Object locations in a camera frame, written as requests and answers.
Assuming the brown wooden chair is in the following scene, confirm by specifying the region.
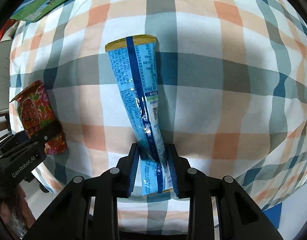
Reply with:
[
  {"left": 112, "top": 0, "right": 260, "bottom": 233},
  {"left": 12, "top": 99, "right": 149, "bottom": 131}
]
[{"left": 0, "top": 112, "right": 11, "bottom": 142}]

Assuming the long blue snack packet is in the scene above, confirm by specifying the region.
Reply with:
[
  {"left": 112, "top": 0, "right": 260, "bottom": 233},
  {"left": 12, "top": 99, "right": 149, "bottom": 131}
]
[{"left": 105, "top": 35, "right": 172, "bottom": 195}]

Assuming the red plastic bag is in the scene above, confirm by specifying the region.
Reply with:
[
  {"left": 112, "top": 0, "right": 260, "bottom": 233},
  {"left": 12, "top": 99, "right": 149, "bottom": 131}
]
[{"left": 0, "top": 19, "right": 18, "bottom": 42}]

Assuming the plaid checkered blanket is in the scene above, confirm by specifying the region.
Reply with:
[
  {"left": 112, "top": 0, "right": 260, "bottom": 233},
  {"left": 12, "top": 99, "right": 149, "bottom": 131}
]
[{"left": 8, "top": 0, "right": 307, "bottom": 235}]

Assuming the red snack packet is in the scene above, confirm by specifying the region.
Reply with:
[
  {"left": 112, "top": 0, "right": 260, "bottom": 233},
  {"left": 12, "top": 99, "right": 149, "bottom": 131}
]
[{"left": 10, "top": 80, "right": 67, "bottom": 155}]

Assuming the grey plastic chair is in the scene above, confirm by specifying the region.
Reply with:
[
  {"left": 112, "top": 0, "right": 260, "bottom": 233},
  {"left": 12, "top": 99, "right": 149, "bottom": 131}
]
[{"left": 0, "top": 40, "right": 12, "bottom": 112}]

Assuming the person's left hand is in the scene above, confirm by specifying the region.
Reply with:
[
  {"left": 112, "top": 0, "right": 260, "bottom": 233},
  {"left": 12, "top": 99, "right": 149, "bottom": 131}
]
[{"left": 0, "top": 185, "right": 36, "bottom": 239}]

